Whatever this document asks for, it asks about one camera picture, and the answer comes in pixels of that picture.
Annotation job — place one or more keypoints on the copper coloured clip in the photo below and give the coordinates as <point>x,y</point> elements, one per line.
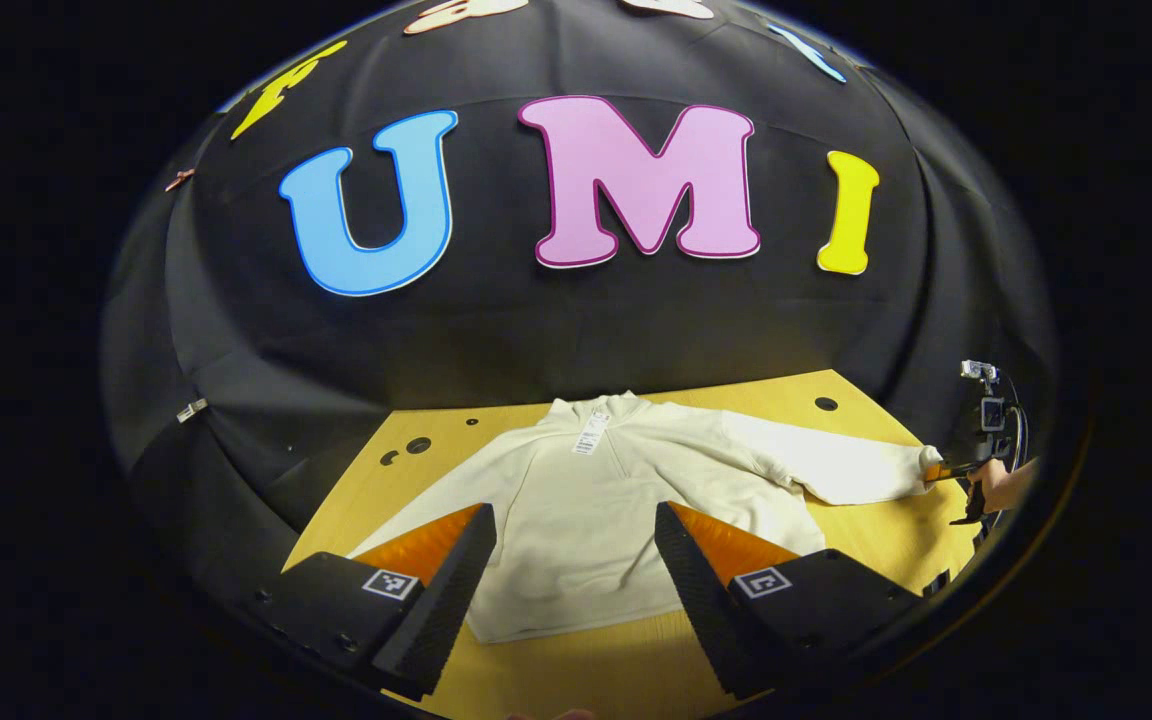
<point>179,180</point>

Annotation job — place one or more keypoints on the black backdrop cloth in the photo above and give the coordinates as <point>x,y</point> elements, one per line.
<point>586,320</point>

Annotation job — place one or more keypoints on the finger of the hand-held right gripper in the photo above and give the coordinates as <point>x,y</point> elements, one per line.
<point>951,471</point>

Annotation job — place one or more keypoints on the silver metal clip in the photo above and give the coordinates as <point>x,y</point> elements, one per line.
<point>191,410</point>

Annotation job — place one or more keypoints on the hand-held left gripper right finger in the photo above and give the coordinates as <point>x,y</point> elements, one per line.
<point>701,610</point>

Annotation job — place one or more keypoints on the cream white sweatshirt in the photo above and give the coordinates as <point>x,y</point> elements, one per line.
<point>576,500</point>

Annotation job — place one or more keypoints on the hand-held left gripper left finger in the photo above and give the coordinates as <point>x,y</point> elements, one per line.
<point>446,610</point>

